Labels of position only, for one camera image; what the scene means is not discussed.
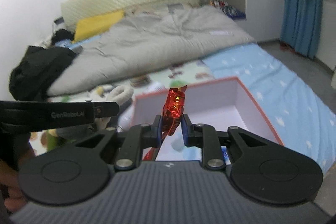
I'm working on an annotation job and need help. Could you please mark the grey duvet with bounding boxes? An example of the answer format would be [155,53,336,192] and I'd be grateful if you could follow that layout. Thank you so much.
[47,5,258,96]

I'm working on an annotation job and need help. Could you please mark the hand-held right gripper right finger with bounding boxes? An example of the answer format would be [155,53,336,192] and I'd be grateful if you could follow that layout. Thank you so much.
[182,114,266,171]

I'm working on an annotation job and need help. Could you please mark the blue curtain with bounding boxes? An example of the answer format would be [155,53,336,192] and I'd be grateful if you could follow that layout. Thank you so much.
[280,0,324,60]

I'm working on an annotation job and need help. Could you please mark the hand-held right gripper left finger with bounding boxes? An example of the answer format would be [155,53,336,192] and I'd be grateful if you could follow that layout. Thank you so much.
[76,114,164,171]

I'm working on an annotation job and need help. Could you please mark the beige fuzzy loop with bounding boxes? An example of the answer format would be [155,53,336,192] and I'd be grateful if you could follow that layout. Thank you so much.
[107,86,135,107]

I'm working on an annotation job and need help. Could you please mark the black jacket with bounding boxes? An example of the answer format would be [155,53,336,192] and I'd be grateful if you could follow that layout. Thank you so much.
[9,45,80,102]

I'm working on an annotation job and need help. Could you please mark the red foil wrapper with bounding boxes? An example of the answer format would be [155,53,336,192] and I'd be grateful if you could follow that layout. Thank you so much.
[143,85,188,161]

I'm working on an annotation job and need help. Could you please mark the person's left hand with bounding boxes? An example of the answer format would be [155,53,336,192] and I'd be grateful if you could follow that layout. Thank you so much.
[0,158,27,212]

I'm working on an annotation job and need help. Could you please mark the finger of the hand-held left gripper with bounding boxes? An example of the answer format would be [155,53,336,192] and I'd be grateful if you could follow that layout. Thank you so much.
[91,101,120,119]

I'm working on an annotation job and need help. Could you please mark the orange cardboard box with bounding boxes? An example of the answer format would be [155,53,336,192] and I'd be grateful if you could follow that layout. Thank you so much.
[115,76,285,162]

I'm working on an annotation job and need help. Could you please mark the light blue star bedsheet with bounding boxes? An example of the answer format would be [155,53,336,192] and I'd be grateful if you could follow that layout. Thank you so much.
[203,42,336,181]

